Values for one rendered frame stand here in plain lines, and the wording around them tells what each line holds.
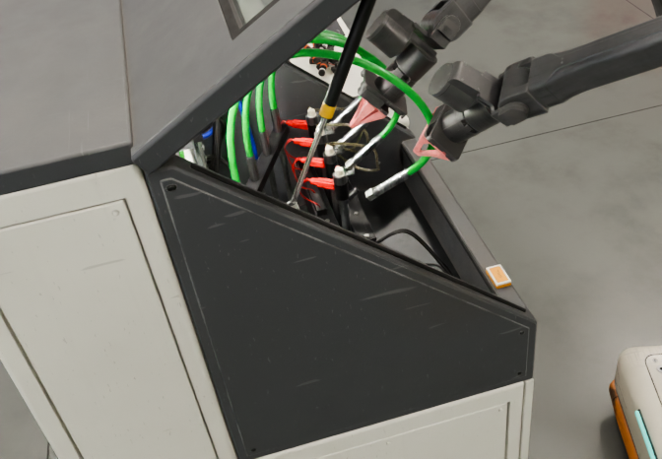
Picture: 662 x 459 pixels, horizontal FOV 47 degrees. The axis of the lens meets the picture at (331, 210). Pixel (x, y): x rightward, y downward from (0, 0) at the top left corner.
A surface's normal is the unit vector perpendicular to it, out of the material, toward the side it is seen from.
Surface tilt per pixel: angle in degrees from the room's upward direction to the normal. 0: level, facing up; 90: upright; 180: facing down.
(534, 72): 40
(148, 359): 90
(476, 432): 90
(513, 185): 0
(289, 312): 90
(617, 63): 109
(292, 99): 90
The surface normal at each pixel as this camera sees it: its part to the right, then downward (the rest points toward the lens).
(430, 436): 0.25, 0.58
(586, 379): -0.11, -0.78
